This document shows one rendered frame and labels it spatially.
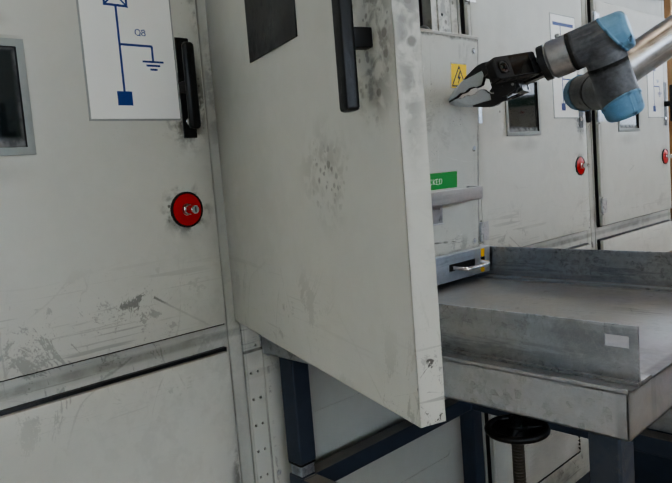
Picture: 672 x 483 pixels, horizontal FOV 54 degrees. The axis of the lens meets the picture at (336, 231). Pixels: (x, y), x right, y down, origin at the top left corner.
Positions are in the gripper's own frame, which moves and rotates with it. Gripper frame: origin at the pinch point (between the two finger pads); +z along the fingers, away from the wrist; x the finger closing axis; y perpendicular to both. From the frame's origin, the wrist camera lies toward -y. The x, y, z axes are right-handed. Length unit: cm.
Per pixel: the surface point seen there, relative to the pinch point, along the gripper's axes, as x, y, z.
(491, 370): -45, -52, -11
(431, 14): 24.6, 18.1, 4.9
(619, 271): -43.9, 6.8, -19.4
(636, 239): -49, 122, -7
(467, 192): -19.4, 0.6, 3.5
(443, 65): 7.2, -1.3, -0.6
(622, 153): -18, 113, -13
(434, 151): -9.4, -4.2, 5.9
